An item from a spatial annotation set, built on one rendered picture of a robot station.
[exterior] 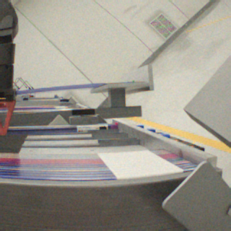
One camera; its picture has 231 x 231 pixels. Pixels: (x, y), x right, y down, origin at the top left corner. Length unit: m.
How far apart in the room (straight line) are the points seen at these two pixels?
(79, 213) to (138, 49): 8.29
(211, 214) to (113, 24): 8.32
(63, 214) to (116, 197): 0.05
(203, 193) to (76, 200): 0.10
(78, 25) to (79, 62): 0.76
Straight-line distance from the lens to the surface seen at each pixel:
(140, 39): 8.66
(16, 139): 1.04
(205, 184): 0.34
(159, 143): 0.60
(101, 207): 0.37
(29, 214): 0.37
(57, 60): 8.47
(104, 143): 0.73
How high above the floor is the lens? 0.87
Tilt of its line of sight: 7 degrees down
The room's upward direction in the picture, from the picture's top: 45 degrees counter-clockwise
